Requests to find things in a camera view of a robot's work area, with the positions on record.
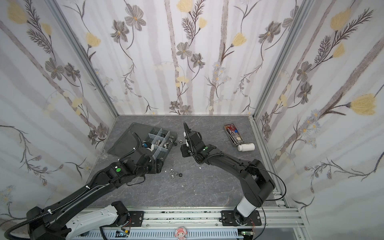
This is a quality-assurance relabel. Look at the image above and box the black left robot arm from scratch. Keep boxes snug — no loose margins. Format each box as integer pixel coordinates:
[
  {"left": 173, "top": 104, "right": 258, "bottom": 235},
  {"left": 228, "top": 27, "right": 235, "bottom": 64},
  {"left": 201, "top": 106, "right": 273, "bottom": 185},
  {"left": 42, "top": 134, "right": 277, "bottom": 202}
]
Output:
[{"left": 4, "top": 133, "right": 162, "bottom": 240}]

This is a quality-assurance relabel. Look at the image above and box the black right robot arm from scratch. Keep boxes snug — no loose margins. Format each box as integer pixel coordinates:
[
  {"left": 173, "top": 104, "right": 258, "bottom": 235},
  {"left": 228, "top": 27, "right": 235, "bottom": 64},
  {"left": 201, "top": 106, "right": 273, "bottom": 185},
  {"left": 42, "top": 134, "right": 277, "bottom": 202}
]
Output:
[{"left": 181, "top": 122, "right": 282, "bottom": 226}]

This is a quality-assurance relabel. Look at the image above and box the grey metal tool tray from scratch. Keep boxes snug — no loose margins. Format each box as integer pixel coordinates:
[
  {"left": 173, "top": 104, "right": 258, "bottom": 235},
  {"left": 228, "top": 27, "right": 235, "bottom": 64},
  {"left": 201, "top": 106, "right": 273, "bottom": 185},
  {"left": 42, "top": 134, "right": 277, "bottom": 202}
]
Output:
[{"left": 224, "top": 124, "right": 245, "bottom": 146}]

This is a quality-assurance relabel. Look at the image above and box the white plastic bottle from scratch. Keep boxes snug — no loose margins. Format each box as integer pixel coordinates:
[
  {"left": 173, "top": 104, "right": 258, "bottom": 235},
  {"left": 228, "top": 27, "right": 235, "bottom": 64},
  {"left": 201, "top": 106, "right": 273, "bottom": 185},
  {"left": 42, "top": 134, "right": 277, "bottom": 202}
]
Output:
[{"left": 237, "top": 143, "right": 256, "bottom": 152}]

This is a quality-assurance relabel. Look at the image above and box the pink doll figure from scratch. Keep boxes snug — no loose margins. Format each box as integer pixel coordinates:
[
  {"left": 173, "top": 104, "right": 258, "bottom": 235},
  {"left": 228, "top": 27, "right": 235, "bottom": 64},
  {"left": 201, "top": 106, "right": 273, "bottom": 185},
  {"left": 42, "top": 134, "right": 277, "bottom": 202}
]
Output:
[{"left": 174, "top": 227, "right": 187, "bottom": 240}]

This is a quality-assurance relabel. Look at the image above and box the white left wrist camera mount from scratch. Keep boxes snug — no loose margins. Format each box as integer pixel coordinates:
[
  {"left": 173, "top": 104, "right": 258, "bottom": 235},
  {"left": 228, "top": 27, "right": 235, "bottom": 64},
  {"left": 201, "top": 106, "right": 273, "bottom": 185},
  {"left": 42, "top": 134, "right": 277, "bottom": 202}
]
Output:
[{"left": 142, "top": 142, "right": 155, "bottom": 151}]

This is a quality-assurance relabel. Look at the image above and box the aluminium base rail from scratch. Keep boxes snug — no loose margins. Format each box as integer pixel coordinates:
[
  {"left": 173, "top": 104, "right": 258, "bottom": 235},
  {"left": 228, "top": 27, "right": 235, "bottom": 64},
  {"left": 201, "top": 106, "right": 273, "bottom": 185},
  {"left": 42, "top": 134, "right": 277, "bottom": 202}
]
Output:
[{"left": 77, "top": 207, "right": 310, "bottom": 240}]

